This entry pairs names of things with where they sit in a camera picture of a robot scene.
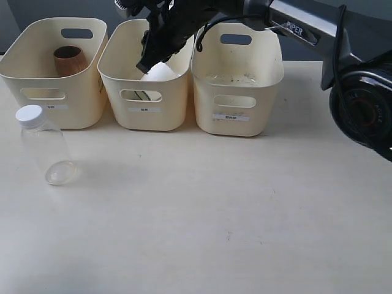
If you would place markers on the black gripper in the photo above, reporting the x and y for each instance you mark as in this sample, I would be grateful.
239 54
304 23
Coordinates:
167 20

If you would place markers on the white paper cup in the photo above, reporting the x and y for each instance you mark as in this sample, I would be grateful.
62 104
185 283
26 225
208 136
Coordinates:
160 72

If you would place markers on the brown wooden cup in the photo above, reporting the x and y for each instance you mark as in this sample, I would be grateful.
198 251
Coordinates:
69 60

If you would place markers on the clear plastic bottle white cap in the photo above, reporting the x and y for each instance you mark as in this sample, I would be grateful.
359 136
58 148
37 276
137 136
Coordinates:
45 143

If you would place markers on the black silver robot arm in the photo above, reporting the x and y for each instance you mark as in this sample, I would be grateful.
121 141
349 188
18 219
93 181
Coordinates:
356 51

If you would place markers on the cream middle storage bin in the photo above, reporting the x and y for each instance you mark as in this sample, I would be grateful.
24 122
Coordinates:
139 104

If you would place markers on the cream storage bin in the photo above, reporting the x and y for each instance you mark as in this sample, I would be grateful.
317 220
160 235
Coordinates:
236 78
28 69
139 104

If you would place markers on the cream right storage bin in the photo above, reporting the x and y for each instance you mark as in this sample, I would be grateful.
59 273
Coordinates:
236 78

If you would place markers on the cream left storage bin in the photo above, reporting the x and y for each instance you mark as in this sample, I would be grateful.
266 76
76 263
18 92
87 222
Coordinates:
28 69

